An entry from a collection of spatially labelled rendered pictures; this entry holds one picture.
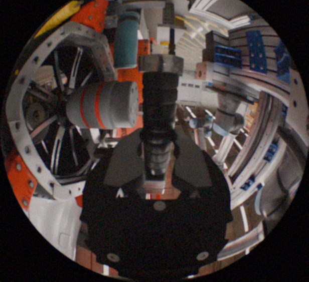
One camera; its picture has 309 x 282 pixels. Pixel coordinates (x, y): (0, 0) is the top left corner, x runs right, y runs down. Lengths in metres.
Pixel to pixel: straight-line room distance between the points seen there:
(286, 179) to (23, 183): 0.53
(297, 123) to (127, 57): 0.45
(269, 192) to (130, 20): 0.70
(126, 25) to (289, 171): 0.64
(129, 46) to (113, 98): 0.21
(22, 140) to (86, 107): 0.19
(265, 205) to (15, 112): 0.58
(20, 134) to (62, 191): 0.15
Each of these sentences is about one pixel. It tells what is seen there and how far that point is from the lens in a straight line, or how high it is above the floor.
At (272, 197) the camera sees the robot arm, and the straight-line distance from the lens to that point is 0.39.
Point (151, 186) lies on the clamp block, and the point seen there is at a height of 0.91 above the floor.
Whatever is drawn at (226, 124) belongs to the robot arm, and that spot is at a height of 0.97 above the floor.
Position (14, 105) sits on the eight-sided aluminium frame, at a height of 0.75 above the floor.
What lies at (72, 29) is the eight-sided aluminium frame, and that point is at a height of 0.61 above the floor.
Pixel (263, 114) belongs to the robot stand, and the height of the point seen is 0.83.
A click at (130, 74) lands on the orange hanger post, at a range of 0.70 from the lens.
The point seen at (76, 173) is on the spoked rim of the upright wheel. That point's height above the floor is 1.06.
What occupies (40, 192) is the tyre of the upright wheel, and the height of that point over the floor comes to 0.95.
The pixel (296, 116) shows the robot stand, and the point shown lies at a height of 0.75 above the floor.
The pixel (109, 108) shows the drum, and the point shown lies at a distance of 0.25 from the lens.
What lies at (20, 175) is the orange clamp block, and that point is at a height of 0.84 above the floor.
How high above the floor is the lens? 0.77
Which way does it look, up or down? 30 degrees up
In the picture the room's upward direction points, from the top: 178 degrees counter-clockwise
